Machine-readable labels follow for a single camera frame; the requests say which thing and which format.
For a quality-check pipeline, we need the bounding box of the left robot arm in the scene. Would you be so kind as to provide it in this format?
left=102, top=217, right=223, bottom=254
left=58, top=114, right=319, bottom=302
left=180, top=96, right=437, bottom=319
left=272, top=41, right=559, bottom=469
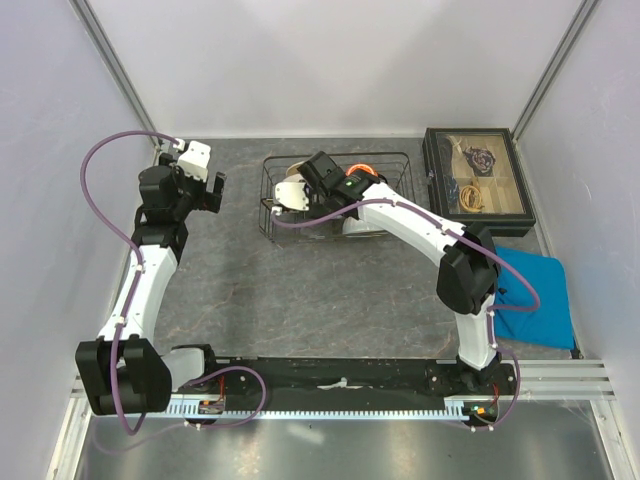
left=75, top=164, right=226, bottom=416

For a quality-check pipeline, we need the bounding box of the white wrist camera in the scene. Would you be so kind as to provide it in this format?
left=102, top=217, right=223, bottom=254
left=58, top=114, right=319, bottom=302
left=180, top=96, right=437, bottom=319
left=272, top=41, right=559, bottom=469
left=273, top=182, right=310, bottom=212
left=177, top=141, right=211, bottom=183

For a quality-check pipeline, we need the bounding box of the grey slotted cable duct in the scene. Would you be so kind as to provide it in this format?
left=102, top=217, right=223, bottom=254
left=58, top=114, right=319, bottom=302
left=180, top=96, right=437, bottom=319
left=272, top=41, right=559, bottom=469
left=150, top=398, right=487, bottom=421

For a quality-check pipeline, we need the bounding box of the black glass-lid jewelry box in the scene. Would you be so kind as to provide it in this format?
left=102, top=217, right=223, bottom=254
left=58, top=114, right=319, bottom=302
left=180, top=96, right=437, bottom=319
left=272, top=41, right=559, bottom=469
left=422, top=127, right=536, bottom=237

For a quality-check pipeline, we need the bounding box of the orange mug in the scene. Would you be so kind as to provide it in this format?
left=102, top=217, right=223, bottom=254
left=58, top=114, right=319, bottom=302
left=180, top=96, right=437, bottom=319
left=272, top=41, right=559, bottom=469
left=346, top=163, right=387, bottom=183

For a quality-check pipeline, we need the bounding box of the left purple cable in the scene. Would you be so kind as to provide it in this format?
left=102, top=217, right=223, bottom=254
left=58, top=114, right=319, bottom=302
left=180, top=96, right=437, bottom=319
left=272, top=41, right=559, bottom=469
left=79, top=130, right=184, bottom=437

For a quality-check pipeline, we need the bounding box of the blue cloth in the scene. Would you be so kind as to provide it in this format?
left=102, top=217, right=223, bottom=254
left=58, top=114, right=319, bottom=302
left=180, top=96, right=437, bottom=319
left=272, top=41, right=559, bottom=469
left=494, top=247, right=575, bottom=350

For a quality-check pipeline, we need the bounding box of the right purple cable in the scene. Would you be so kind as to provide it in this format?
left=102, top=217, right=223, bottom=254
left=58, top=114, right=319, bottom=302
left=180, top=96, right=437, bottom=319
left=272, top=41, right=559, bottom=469
left=272, top=199, right=542, bottom=431

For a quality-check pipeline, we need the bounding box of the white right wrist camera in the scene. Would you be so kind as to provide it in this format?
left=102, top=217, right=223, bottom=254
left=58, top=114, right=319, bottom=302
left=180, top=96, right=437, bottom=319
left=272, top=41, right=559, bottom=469
left=273, top=182, right=310, bottom=212

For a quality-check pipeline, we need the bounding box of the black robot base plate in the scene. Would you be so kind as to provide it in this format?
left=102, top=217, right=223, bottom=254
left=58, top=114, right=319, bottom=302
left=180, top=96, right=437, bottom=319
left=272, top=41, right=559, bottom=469
left=169, top=355, right=516, bottom=414

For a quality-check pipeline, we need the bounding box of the white ribbed bowl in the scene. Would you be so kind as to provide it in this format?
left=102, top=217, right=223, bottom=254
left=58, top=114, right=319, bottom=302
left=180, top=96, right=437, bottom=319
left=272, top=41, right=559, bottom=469
left=342, top=217, right=387, bottom=238

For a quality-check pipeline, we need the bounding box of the small cream plate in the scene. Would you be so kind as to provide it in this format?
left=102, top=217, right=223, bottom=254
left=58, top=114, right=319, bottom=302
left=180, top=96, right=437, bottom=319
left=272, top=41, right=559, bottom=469
left=285, top=161, right=304, bottom=177

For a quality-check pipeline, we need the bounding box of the purple cable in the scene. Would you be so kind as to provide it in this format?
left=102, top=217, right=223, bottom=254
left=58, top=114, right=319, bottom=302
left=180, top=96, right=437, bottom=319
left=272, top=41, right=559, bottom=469
left=272, top=199, right=542, bottom=431
left=79, top=130, right=184, bottom=437

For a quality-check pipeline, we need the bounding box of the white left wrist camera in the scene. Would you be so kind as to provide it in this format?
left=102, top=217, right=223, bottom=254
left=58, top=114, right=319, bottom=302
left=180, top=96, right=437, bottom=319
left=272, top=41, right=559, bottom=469
left=177, top=141, right=211, bottom=183

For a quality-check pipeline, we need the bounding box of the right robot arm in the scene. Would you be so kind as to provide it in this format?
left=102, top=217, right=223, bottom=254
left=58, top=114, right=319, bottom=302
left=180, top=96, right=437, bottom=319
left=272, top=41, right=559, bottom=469
left=287, top=151, right=500, bottom=394

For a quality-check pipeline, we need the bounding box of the square floral plate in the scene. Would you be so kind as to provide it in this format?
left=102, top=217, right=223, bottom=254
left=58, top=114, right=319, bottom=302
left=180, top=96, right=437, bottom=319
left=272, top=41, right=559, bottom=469
left=260, top=198, right=282, bottom=215

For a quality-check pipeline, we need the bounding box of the black wire dish rack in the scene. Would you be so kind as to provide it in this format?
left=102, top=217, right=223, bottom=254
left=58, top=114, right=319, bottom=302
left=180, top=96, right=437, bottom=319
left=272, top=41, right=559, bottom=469
left=258, top=151, right=415, bottom=244

